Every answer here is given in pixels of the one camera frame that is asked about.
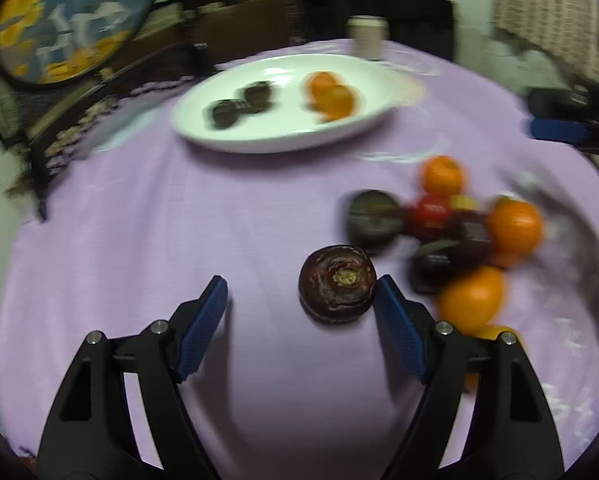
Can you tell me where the yellow cherry tomato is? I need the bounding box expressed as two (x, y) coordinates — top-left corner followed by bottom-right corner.
(449, 195), (481, 211)

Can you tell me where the dark red cherry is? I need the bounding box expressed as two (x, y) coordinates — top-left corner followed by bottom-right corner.
(408, 210), (493, 295)

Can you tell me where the red cherry tomato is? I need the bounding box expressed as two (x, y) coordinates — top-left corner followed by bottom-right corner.
(411, 194), (451, 240)

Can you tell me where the yellow orange kumquat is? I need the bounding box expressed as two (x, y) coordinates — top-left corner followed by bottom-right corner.
(464, 324), (524, 394)

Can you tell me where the small orange kumquat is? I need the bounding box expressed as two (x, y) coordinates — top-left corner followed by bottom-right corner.
(305, 72), (339, 102)

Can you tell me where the large dark water chestnut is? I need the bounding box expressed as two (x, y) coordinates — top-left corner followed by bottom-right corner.
(210, 99), (243, 129)

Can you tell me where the checked curtain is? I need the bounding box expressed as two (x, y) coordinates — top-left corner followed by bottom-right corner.
(493, 0), (599, 84)

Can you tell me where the white oval plate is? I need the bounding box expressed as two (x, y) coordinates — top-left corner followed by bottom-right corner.
(170, 53), (425, 154)

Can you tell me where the white ceramic cup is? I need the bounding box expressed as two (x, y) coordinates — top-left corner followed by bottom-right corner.
(347, 15), (388, 61)

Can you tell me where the purple tablecloth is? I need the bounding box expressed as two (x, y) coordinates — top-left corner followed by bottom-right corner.
(0, 44), (599, 479)

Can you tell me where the black carved wooden stand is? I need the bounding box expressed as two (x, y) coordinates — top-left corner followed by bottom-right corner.
(0, 41), (217, 221)

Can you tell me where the round deer painting screen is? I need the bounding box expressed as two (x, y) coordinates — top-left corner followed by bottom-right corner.
(0, 0), (154, 87)

